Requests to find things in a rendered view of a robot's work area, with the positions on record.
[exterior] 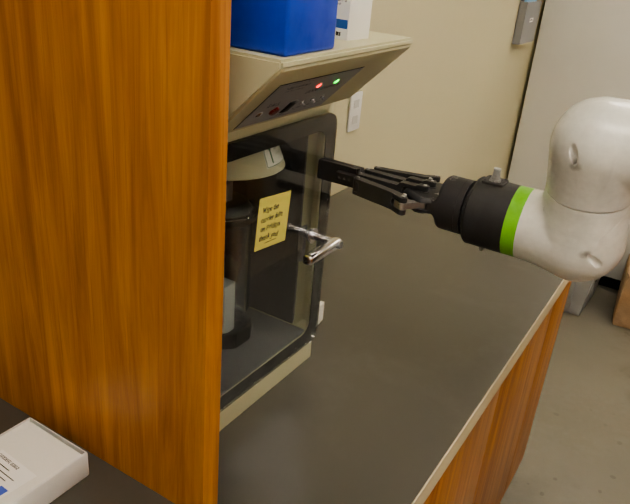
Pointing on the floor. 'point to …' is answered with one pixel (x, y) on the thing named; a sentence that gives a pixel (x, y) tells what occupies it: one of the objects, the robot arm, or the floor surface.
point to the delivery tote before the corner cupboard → (579, 296)
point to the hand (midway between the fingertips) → (340, 172)
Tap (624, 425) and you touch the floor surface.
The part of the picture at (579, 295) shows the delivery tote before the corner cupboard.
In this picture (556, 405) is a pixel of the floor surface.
